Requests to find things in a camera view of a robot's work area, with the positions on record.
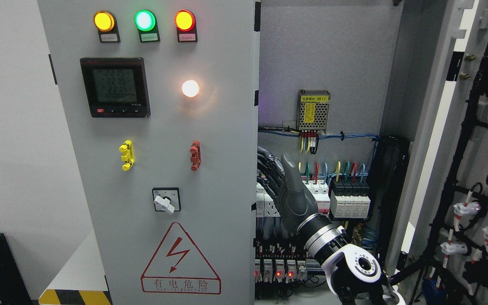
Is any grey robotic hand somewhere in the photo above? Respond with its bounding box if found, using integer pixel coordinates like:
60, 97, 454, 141
257, 146, 318, 234

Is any white glowing indicator lamp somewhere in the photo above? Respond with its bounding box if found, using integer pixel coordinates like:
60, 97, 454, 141
181, 80, 200, 98

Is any black surge protector block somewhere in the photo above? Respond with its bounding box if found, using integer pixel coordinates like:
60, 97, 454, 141
329, 180, 373, 222

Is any red indicator lamp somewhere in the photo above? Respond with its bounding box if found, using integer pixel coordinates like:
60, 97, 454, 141
174, 10, 198, 42

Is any white socket breaker row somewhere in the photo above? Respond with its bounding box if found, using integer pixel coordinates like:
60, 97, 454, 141
255, 182, 330, 218

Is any black relay terminal row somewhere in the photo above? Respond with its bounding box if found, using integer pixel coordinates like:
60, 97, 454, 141
252, 232, 324, 284

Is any green indicator lamp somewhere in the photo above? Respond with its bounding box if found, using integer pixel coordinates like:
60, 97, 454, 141
134, 9, 161, 43

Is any red terminal connector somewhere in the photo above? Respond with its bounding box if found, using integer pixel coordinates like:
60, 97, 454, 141
189, 140, 202, 172

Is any grey cabinet door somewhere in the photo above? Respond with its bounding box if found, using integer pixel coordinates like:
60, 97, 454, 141
382, 0, 488, 305
38, 0, 260, 305

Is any yellow indicator lamp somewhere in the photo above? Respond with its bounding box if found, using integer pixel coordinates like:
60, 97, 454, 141
93, 10, 120, 43

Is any red electrical hazard sticker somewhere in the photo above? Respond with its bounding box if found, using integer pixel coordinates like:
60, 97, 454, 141
141, 222, 222, 295

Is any white rotary selector switch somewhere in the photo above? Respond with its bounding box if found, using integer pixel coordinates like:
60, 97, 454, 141
152, 187, 181, 214

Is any metal mesh power supply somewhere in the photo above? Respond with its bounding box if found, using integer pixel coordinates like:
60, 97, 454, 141
296, 89, 331, 133

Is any black corrugated cable conduit right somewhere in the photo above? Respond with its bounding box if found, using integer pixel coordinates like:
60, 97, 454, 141
372, 136, 427, 287

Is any yellow terminal connector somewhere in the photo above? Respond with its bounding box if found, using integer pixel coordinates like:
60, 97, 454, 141
119, 139, 135, 171

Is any black digital power meter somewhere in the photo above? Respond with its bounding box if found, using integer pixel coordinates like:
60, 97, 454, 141
80, 57, 150, 118

